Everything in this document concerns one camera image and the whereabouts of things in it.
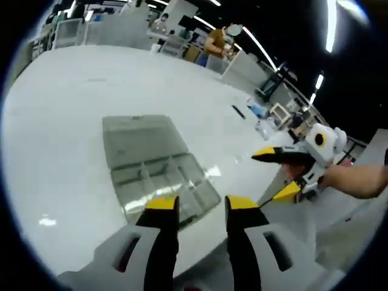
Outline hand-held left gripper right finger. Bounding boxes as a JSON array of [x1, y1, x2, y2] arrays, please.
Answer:
[[224, 195, 334, 291]]

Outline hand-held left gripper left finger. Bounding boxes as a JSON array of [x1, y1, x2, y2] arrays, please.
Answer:
[[57, 195, 180, 291]]

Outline clear grey guide fixture box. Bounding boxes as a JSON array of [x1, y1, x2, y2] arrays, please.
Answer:
[[102, 114, 222, 224]]

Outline person's right hand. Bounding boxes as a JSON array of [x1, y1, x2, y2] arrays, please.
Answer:
[[284, 163, 306, 181]]

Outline grey mesh office chair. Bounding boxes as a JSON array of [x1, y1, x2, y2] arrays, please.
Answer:
[[259, 196, 319, 273]]

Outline white open storage box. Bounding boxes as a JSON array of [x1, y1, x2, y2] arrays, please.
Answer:
[[269, 102, 291, 124]]

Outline black pen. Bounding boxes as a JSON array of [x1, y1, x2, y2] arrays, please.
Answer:
[[231, 104, 246, 120]]

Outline white desk partition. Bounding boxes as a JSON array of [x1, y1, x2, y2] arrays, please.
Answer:
[[222, 50, 267, 89]]

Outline straight ceiling light strip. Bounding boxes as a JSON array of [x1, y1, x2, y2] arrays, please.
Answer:
[[326, 0, 340, 53]]

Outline grey desk partition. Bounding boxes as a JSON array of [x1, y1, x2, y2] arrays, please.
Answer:
[[84, 13, 152, 51]]

